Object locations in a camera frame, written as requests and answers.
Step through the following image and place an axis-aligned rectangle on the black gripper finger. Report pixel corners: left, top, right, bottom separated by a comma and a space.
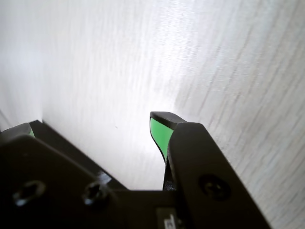
0, 122, 118, 229

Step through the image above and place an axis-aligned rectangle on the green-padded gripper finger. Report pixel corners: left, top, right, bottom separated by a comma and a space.
149, 111, 273, 229

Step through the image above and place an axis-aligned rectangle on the black open box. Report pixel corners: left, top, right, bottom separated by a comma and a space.
28, 119, 131, 192

